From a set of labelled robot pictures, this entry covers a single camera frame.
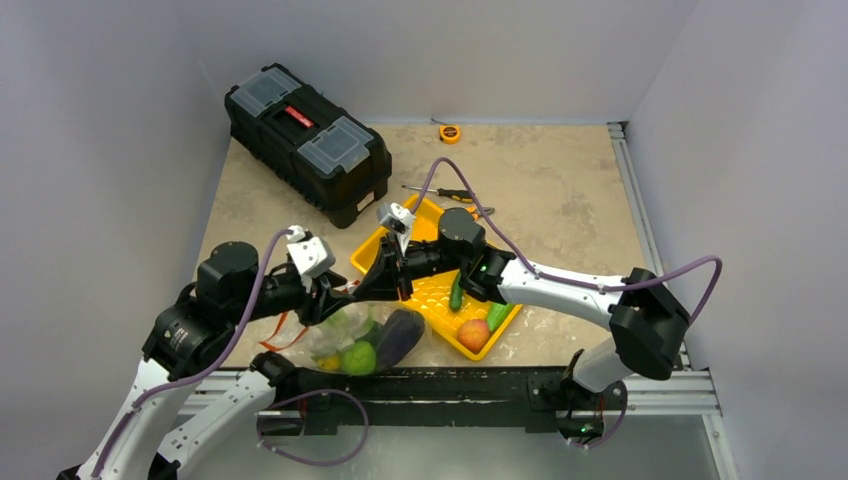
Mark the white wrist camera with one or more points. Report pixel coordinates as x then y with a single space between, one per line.
398 220
311 255

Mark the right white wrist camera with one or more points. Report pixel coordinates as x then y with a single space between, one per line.
398 220

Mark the orange peach toy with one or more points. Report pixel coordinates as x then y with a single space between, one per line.
473 334

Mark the orange-handled pliers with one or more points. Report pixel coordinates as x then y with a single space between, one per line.
477 212

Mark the orange tape measure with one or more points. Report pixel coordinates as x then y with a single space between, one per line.
448 133

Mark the black plastic toolbox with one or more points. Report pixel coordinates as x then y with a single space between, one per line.
335 162

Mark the dark green chili pepper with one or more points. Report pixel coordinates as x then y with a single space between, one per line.
456 295

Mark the green wrinkled guava toy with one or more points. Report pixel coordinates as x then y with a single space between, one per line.
359 359

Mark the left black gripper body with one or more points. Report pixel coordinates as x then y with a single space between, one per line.
280 291

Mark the clear zip top bag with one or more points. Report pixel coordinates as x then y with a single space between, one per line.
290 338

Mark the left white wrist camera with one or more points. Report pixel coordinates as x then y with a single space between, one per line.
311 255

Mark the white cauliflower toy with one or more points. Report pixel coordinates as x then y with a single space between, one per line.
342 329

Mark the purple eggplant toy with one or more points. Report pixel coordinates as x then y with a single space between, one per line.
399 335

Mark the yellow corn toy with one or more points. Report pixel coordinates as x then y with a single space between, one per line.
330 363

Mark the yellow plastic tray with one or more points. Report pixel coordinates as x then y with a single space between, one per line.
431 295

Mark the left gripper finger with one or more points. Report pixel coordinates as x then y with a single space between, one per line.
333 284
320 305

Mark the green cucumber toy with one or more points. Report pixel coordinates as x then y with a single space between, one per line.
497 314

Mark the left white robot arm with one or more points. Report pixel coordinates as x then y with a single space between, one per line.
191 339

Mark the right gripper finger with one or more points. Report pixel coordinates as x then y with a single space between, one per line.
380 283
392 262

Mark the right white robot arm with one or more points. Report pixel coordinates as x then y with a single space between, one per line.
646 321

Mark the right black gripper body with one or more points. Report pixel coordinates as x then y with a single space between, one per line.
400 268

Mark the yellow-handled screwdriver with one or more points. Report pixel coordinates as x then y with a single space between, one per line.
459 195

